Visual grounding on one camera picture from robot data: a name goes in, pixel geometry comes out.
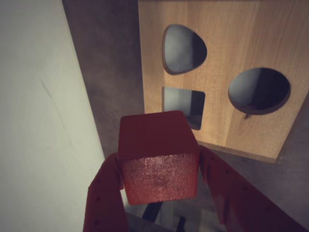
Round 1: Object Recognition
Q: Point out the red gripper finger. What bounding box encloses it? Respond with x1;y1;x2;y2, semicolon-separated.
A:
199;146;309;232
83;153;128;232

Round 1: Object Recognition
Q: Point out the red wooden cube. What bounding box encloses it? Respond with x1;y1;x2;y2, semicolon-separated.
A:
117;110;200;205

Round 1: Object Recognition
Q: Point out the wooden shape sorter box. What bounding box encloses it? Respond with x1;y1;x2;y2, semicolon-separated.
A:
138;0;309;164

